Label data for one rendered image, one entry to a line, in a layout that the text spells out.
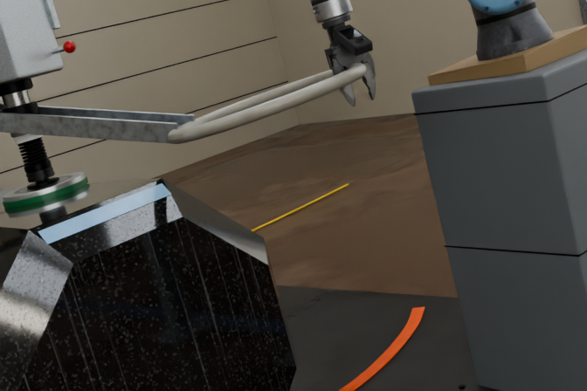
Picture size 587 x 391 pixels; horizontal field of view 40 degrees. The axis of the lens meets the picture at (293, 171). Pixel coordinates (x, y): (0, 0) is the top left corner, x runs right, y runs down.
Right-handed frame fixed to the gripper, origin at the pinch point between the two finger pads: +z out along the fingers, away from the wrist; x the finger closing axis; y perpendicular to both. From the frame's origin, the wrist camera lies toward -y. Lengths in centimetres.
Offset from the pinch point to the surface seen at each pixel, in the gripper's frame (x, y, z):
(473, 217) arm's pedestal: -18.5, -0.8, 38.0
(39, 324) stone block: 85, -24, 18
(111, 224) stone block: 66, -12, 6
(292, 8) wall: -169, 640, -49
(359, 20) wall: -206, 556, -15
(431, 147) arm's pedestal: -15.9, 6.7, 18.7
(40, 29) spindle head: 66, 30, -41
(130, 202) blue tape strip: 60, -6, 4
